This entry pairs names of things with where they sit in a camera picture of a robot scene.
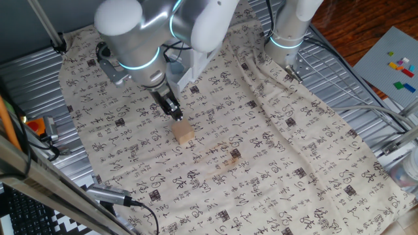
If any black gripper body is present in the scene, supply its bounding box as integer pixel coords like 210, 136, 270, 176
145, 80, 182, 116

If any light wooden block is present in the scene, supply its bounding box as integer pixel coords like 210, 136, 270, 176
170, 118, 196, 146

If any white plastic drawer cabinet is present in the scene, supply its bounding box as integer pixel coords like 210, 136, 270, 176
178, 42, 223, 94

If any calligraphy print beige cloth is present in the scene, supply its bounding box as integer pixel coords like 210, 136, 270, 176
57, 0, 417, 235

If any red emergency stop button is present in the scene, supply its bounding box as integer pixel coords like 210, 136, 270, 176
25, 117, 46, 136

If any thin aluminium strut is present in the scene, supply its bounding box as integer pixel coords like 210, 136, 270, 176
27, 0, 68, 55

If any black white checkerboard sheet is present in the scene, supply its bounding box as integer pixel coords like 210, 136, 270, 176
48, 208, 99, 235

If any orange pole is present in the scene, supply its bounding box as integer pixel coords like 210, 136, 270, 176
0, 96, 22, 151

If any black keyboard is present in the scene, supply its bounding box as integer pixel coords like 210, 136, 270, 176
2, 185, 58, 235

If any grey brick baseplate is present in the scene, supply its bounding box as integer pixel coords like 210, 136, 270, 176
353, 25, 418, 108

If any clear plastic bottle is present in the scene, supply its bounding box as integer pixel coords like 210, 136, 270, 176
388, 153, 418, 192

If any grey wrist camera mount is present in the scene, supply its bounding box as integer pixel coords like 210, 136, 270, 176
95, 41, 131, 87

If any long silver camera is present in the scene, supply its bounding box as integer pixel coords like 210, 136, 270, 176
85, 183, 135, 208

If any black camera cable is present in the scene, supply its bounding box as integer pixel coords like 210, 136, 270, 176
130, 200, 161, 235

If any small silver camera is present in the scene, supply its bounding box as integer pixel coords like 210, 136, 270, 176
42, 116, 60, 143

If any brass cable connector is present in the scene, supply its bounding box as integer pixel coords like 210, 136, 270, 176
284, 64, 304, 85

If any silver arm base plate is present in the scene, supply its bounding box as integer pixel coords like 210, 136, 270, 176
287, 48, 315, 81

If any large aluminium frame beam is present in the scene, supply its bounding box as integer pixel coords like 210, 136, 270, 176
0, 135, 131, 235

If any black cable bundle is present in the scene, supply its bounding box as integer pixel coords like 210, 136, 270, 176
302, 35, 409, 134

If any thick grey cable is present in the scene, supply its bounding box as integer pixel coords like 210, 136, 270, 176
331, 104, 418, 129

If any aluminium frame bracket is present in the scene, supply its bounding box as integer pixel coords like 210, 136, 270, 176
381, 97, 418, 156

